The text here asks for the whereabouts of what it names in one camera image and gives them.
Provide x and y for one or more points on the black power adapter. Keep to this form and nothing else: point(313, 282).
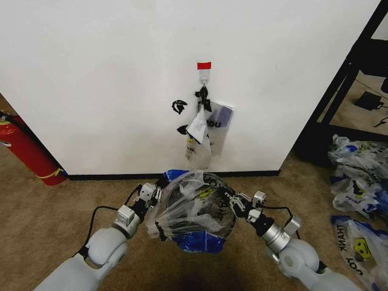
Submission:
point(369, 100)

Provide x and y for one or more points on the black metal shelf frame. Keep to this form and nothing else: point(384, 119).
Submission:
point(336, 88)

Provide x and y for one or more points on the wall hook with red tape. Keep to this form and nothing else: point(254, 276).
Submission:
point(204, 71)

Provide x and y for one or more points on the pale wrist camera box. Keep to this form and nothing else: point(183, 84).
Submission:
point(148, 192)
point(259, 199)

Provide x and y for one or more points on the clear blue printed garbage bag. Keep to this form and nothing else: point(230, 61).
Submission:
point(194, 218)

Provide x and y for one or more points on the clear printed plastic bag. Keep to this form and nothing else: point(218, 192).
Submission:
point(360, 154)
point(354, 194)

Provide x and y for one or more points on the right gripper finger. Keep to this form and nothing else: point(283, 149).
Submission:
point(239, 209)
point(239, 196)

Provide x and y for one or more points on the clear smiley plastic bag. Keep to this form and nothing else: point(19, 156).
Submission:
point(360, 248)

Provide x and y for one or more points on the black baseboard strip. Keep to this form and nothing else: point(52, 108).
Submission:
point(121, 175)

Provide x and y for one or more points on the crumpled clear hanging garbage bag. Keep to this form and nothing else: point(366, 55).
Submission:
point(197, 142)

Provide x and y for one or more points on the red fire extinguisher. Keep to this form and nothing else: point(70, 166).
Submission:
point(27, 151)

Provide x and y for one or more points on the flat clear hanging garbage bag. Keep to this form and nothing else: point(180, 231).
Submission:
point(223, 127)

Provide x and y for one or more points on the black tape mark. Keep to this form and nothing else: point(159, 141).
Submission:
point(179, 106)

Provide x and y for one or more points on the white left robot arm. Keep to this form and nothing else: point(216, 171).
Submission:
point(100, 251)

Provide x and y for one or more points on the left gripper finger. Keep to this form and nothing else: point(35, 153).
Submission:
point(160, 185)
point(152, 205)

